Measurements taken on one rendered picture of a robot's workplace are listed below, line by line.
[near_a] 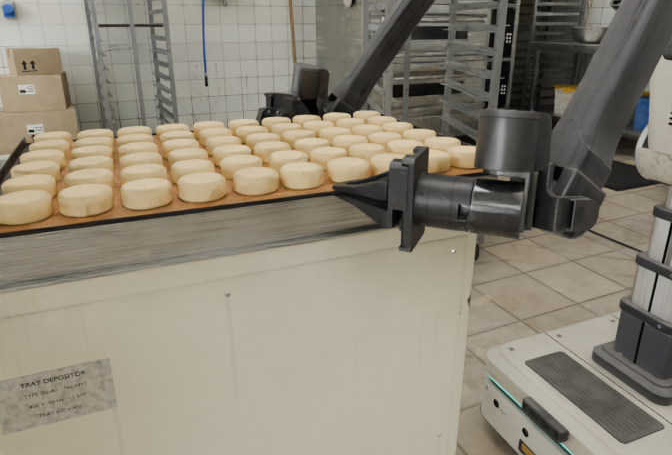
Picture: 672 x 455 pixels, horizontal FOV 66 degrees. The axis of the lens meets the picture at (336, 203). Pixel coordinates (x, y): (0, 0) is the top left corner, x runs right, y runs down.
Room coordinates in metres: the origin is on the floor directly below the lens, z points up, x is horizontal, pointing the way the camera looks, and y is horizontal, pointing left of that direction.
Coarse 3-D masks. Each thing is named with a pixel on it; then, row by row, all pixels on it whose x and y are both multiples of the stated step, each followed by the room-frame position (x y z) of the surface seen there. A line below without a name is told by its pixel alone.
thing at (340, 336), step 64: (192, 256) 0.51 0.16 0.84; (256, 256) 0.54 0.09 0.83; (320, 256) 0.57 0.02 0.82; (384, 256) 0.60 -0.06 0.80; (448, 256) 0.63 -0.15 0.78; (0, 320) 0.44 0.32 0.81; (64, 320) 0.46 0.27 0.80; (128, 320) 0.48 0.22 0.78; (192, 320) 0.50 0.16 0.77; (256, 320) 0.53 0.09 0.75; (320, 320) 0.56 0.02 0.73; (384, 320) 0.60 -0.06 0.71; (448, 320) 0.64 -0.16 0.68; (0, 384) 0.43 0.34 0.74; (64, 384) 0.45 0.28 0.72; (128, 384) 0.48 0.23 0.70; (192, 384) 0.50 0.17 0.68; (256, 384) 0.53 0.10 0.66; (320, 384) 0.56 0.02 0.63; (384, 384) 0.60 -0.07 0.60; (448, 384) 0.64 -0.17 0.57; (0, 448) 0.43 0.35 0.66; (64, 448) 0.45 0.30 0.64; (128, 448) 0.47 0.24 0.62; (192, 448) 0.50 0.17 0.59; (256, 448) 0.53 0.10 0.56; (320, 448) 0.56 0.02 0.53; (384, 448) 0.60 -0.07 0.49; (448, 448) 0.65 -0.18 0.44
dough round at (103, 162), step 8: (72, 160) 0.61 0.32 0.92; (80, 160) 0.61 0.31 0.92; (88, 160) 0.61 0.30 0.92; (96, 160) 0.61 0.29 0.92; (104, 160) 0.61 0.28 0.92; (112, 160) 0.62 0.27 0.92; (72, 168) 0.59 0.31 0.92; (80, 168) 0.58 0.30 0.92; (88, 168) 0.59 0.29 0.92; (104, 168) 0.60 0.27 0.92; (112, 168) 0.61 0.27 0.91
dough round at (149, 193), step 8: (128, 184) 0.51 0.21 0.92; (136, 184) 0.51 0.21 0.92; (144, 184) 0.51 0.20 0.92; (152, 184) 0.51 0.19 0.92; (160, 184) 0.51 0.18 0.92; (168, 184) 0.51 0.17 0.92; (128, 192) 0.49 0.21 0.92; (136, 192) 0.49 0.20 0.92; (144, 192) 0.49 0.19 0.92; (152, 192) 0.49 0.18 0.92; (160, 192) 0.50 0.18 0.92; (168, 192) 0.51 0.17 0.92; (128, 200) 0.49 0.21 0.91; (136, 200) 0.49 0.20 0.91; (144, 200) 0.49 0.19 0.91; (152, 200) 0.49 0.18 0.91; (160, 200) 0.50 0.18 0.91; (168, 200) 0.51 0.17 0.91; (136, 208) 0.49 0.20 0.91; (144, 208) 0.49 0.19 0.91; (152, 208) 0.49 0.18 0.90
